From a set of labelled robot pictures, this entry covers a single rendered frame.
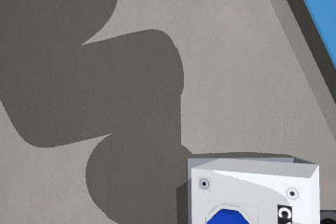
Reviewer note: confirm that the white button housing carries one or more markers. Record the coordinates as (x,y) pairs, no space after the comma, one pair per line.
(255,191)

